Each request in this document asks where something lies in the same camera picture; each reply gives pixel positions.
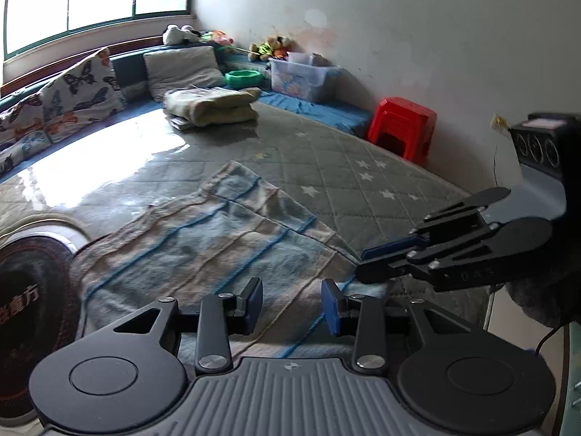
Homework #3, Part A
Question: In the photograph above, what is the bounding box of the blue upholstered bench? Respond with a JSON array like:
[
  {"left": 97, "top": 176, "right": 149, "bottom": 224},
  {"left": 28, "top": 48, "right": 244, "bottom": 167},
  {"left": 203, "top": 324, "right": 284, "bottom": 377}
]
[{"left": 0, "top": 44, "right": 377, "bottom": 178}]

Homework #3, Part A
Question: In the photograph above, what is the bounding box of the green plastic basin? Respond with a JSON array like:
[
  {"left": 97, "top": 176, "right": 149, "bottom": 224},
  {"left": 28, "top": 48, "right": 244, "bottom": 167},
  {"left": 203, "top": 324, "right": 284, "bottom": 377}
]
[{"left": 224, "top": 69, "right": 264, "bottom": 88}]

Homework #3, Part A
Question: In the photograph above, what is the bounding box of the grey pillow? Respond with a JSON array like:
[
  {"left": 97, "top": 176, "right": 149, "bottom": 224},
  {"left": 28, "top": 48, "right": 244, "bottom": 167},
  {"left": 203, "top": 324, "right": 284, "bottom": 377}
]
[{"left": 144, "top": 45, "right": 225, "bottom": 102}]

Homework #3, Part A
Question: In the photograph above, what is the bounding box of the blue striped knit garment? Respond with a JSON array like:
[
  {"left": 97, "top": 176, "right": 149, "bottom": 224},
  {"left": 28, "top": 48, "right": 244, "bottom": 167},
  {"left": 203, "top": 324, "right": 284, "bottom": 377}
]
[{"left": 70, "top": 160, "right": 395, "bottom": 359}]

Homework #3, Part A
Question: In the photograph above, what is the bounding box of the flat butterfly pillow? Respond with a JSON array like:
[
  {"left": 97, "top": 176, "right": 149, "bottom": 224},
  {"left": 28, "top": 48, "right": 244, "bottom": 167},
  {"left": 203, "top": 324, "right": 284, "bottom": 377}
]
[{"left": 0, "top": 129, "right": 52, "bottom": 174}]

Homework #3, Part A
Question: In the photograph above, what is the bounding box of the large upright butterfly pillow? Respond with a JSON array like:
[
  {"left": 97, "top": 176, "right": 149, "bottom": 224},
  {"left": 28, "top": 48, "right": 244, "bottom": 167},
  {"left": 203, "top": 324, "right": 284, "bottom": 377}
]
[{"left": 41, "top": 48, "right": 126, "bottom": 144}]

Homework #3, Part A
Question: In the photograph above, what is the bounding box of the person's right hand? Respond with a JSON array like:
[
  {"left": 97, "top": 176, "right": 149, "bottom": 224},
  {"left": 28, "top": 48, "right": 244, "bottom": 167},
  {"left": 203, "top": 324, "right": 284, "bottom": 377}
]
[{"left": 504, "top": 218, "right": 581, "bottom": 328}]

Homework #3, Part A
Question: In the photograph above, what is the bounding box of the grey quilted star table cover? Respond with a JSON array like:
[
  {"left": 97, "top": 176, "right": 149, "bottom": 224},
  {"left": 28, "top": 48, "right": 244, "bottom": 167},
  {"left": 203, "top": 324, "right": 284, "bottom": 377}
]
[{"left": 0, "top": 100, "right": 500, "bottom": 436}]

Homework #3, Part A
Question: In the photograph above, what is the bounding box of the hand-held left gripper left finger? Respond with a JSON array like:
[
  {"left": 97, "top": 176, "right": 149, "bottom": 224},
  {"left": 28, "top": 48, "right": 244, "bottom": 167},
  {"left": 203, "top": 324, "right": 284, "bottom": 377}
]
[{"left": 113, "top": 277, "right": 264, "bottom": 375}]

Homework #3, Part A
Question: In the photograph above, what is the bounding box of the clear plastic storage box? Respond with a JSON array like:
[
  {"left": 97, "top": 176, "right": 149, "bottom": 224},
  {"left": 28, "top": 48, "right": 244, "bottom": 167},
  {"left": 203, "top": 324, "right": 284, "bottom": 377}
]
[{"left": 268, "top": 52, "right": 341, "bottom": 103}]

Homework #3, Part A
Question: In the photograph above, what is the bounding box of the white cable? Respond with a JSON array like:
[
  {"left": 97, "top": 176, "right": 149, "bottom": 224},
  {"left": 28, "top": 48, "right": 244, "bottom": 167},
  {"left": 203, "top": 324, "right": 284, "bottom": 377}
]
[{"left": 484, "top": 291, "right": 497, "bottom": 332}]

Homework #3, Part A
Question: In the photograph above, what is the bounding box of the long butterfly pillow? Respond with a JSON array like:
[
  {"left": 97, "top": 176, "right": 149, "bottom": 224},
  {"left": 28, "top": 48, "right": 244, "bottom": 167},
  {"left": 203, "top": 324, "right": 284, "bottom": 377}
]
[{"left": 0, "top": 95, "right": 47, "bottom": 142}]

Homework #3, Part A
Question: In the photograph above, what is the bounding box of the round black table hob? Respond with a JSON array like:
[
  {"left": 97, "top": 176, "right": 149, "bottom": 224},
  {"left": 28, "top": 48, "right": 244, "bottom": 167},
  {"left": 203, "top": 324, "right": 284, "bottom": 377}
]
[{"left": 0, "top": 235, "right": 92, "bottom": 419}]

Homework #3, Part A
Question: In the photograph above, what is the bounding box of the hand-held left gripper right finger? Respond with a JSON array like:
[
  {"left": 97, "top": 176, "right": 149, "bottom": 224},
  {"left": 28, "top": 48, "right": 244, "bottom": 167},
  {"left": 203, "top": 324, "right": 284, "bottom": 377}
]
[{"left": 321, "top": 278, "right": 473, "bottom": 377}]

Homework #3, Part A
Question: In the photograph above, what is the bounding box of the black white plush toy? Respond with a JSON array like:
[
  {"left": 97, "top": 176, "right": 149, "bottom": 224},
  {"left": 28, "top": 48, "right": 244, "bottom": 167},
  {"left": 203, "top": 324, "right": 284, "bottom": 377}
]
[{"left": 163, "top": 25, "right": 200, "bottom": 46}]

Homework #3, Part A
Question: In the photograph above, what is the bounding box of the red plastic stool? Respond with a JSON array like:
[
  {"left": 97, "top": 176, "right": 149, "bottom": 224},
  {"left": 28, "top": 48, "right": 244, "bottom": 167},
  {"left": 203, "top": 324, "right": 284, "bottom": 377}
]
[{"left": 367, "top": 97, "right": 437, "bottom": 164}]

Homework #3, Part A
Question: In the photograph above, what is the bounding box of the orange green plush toy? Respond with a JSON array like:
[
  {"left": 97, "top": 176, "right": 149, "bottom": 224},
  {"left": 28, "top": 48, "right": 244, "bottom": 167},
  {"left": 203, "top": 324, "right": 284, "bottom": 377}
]
[{"left": 200, "top": 30, "right": 234, "bottom": 49}]

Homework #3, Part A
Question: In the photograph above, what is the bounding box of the folded yellowish cloth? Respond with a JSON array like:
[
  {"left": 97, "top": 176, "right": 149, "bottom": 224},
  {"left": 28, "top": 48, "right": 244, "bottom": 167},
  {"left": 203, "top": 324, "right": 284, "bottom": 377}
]
[{"left": 162, "top": 87, "right": 261, "bottom": 128}]

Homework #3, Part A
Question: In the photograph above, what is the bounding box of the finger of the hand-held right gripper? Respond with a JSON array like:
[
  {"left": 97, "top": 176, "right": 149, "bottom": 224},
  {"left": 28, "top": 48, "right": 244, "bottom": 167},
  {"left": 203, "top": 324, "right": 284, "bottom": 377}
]
[
  {"left": 362, "top": 186, "right": 513, "bottom": 262},
  {"left": 355, "top": 236, "right": 504, "bottom": 294}
]

